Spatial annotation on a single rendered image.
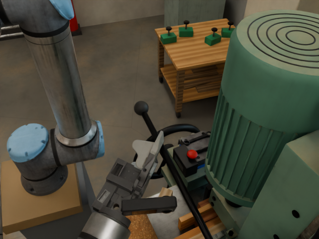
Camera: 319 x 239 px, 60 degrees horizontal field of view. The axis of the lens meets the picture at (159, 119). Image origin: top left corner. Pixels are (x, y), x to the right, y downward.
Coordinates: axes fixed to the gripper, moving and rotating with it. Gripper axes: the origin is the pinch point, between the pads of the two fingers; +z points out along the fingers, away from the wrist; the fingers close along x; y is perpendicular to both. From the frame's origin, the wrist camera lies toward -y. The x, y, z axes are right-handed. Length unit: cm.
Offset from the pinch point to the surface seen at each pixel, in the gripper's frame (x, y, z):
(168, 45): 91, 38, 122
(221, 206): 6.6, -19.1, -4.9
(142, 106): -6.5, 7.7, 4.0
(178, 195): 21.5, -9.2, -2.4
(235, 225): 4.9, -23.1, -8.3
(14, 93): 158, 156, 60
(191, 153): 10.5, -7.5, 6.8
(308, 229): -25.3, -23.6, -13.9
